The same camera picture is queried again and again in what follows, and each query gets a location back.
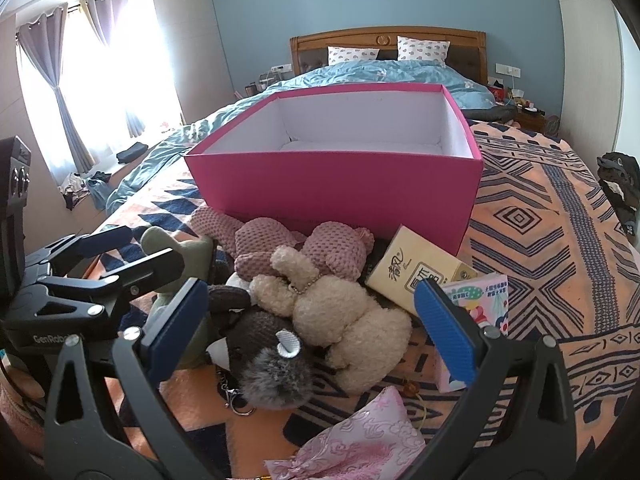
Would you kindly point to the blue floral duvet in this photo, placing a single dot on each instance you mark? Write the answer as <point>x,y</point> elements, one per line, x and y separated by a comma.
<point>370,72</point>

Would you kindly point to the dark clothes pile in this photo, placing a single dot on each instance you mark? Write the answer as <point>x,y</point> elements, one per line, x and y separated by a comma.
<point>620,180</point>

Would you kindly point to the heap of mixed clothes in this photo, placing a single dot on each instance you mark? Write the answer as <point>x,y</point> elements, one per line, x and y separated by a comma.
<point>85,187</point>

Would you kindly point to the light wardrobe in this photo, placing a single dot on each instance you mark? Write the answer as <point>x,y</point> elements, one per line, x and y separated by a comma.
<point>585,35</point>

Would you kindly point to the dark garment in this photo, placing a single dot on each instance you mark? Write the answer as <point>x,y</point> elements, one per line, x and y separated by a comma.
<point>131,152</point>

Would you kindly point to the orange navy patterned blanket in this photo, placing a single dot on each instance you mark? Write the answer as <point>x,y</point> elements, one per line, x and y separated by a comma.
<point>525,260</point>

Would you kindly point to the wooden bed headboard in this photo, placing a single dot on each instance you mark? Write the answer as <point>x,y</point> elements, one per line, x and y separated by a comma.
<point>380,40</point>

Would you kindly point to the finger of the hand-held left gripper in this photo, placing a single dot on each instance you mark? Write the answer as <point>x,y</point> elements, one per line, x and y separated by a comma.
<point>107,240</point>
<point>150,267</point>

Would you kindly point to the grey purple curtain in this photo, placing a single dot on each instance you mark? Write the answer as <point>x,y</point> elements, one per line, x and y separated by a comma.
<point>102,20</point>
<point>65,110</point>

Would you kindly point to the green plush toy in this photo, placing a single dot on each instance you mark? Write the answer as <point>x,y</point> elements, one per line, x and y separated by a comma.
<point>165,242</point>

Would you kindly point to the pink brocade pouch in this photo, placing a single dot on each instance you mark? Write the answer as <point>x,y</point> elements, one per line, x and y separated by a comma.
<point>370,435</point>

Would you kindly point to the colourful printed tissue pack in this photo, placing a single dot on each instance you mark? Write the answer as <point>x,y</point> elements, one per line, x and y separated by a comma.
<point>480,300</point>

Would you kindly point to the grey fluffy plush toy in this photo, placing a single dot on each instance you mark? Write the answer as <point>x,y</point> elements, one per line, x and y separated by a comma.
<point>270,340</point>

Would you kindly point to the white printed pillow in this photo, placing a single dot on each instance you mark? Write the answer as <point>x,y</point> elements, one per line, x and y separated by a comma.
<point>352,55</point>
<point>422,50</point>

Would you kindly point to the dark folded clothes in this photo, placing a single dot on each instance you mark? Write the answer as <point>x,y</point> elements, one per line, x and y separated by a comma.
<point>492,113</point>

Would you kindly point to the yellow tissue pack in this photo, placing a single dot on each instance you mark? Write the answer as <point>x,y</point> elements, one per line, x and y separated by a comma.
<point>400,265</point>

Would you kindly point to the wooden nightstand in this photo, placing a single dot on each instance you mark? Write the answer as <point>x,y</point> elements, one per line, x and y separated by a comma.
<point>530,120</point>

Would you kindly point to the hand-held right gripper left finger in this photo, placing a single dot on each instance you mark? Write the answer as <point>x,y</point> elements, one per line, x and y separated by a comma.
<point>175,325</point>

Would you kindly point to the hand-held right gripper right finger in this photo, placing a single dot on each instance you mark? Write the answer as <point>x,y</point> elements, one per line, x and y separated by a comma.
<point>445,330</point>

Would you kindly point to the white wall socket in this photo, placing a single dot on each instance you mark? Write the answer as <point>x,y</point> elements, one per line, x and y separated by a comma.
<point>508,69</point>
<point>281,68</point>

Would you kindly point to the beige bunny plush toy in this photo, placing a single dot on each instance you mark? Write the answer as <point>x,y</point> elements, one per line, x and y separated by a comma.
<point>340,320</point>

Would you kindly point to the pink knitted plush toy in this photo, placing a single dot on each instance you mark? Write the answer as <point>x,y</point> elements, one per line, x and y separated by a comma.
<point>260,240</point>

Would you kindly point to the small round fan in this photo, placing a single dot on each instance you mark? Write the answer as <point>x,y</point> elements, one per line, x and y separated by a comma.
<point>552,125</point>

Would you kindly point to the pink cardboard box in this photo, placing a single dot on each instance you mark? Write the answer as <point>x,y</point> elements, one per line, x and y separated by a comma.
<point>325,195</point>

